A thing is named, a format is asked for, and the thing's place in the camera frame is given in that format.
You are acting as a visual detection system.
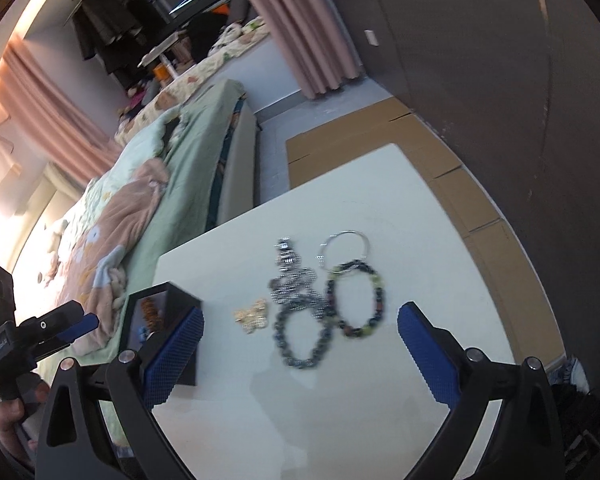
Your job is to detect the dark cloth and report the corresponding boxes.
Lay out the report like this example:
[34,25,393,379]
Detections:
[550,384,600,480]

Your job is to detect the floral quilt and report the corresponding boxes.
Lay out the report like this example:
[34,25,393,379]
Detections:
[114,17,271,145]

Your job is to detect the silver chain necklace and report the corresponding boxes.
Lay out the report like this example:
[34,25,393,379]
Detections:
[268,236,331,318]

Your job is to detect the dark bead bracelet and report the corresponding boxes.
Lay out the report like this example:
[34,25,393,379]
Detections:
[275,300,337,369]

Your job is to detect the beige bed frame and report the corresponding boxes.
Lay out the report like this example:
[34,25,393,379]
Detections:
[215,105,261,226]

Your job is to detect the brown bead bracelet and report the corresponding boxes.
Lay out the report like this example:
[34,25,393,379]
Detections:
[140,297,162,333]

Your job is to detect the black hanging clothes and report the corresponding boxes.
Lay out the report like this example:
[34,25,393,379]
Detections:
[71,0,157,75]

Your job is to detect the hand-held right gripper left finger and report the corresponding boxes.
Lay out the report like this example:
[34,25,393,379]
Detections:
[34,305,204,480]

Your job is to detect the pink plush blanket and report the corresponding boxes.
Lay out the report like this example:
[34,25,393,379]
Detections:
[42,160,171,356]

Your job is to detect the small white side table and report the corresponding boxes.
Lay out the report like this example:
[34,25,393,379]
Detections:
[137,32,188,68]

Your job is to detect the person's left hand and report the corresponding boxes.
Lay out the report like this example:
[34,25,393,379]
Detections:
[0,380,52,467]

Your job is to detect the pink curtain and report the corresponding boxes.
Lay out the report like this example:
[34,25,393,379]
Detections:
[222,0,365,101]
[0,42,123,188]

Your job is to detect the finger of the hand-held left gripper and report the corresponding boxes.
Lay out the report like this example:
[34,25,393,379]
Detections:
[14,300,101,343]
[27,332,81,361]

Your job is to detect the black jewelry box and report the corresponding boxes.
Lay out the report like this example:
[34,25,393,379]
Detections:
[124,282,204,387]

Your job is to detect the gold butterfly brooch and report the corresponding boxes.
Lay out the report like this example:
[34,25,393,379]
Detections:
[233,298,269,334]

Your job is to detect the silver bangle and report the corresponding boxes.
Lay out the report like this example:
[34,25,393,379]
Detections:
[316,230,371,273]

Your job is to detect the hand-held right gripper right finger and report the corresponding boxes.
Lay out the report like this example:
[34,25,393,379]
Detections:
[397,301,567,480]

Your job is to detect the patterned shoe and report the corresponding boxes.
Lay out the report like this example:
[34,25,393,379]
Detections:
[554,355,591,395]

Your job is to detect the flattened cardboard sheets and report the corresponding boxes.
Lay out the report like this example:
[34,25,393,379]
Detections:
[285,95,567,361]

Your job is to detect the multicolour bead bracelet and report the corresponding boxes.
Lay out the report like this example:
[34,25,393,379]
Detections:
[326,260,387,340]

